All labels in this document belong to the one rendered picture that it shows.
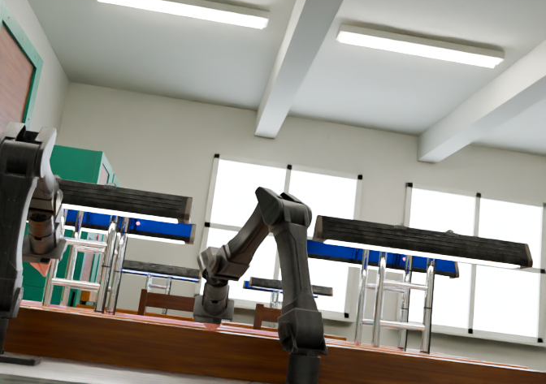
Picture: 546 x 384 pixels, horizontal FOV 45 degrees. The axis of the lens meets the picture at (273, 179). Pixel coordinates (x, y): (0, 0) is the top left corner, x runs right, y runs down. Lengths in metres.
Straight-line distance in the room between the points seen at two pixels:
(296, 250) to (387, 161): 5.98
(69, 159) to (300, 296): 3.46
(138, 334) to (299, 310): 0.38
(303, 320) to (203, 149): 5.79
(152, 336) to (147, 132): 5.68
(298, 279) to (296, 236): 0.10
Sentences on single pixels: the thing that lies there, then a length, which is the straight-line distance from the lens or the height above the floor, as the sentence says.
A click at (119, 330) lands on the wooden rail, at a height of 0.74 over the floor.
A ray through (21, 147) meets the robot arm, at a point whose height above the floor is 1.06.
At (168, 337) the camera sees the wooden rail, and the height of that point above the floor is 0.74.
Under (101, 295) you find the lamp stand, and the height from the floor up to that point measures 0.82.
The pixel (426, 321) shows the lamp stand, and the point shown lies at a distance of 2.09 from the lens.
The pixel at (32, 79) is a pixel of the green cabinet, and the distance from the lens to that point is 3.03.
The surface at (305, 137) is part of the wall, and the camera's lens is 7.20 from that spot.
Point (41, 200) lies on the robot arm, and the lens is 1.57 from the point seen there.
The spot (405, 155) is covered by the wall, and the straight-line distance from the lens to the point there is 7.43.
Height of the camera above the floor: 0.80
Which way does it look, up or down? 12 degrees up
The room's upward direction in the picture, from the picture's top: 7 degrees clockwise
